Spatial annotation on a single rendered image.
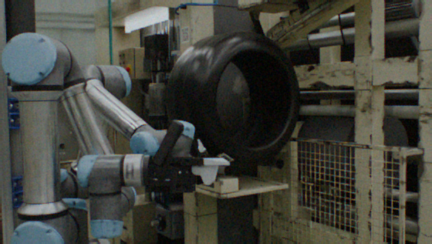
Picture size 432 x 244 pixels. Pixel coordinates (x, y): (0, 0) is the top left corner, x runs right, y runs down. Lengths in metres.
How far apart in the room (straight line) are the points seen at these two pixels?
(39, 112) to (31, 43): 0.15
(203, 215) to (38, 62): 1.49
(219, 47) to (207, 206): 0.84
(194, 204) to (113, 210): 1.27
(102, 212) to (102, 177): 0.08
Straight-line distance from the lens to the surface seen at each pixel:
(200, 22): 2.36
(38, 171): 1.15
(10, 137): 1.49
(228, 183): 2.00
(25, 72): 1.12
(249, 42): 2.04
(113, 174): 1.11
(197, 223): 2.40
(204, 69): 1.93
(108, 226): 1.14
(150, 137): 1.37
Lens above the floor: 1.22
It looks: 4 degrees down
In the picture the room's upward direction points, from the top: 1 degrees counter-clockwise
